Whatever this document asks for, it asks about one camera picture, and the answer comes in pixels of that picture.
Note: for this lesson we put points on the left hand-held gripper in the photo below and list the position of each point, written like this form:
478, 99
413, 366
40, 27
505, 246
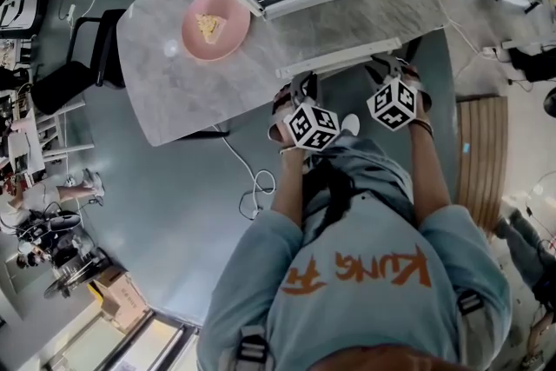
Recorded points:
313, 126

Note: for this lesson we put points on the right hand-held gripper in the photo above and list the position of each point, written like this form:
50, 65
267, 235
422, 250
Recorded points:
393, 104

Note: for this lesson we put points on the person's right forearm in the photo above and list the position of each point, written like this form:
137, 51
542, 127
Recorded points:
430, 178

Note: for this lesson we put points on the person's left forearm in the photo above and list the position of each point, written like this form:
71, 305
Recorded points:
291, 182

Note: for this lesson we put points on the person's left hand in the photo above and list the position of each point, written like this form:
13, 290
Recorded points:
280, 126

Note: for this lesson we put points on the person's right hand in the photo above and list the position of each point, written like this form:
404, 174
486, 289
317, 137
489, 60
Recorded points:
423, 100

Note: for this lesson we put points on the black table leg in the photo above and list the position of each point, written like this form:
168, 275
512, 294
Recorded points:
206, 135
412, 48

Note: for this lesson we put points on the person's white shoe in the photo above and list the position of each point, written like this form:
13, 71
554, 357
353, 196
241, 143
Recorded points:
352, 123

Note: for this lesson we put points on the pink round plate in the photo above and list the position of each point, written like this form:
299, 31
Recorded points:
234, 39

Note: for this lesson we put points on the person's blue jeans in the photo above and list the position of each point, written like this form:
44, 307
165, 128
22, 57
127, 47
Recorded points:
369, 169

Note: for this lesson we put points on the yellow food slice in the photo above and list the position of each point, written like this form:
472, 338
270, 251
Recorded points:
209, 27

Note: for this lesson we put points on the brown slatted wooden board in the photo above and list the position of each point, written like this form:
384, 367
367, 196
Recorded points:
482, 160

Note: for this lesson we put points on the person's light blue shirt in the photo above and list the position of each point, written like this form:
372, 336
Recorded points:
356, 308

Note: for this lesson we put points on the white power strip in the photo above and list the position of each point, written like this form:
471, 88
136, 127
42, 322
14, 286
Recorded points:
71, 12

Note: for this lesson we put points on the black chair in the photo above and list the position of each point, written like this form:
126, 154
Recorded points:
61, 82

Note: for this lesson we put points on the cardboard box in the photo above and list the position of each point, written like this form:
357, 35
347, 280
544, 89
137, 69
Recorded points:
123, 300

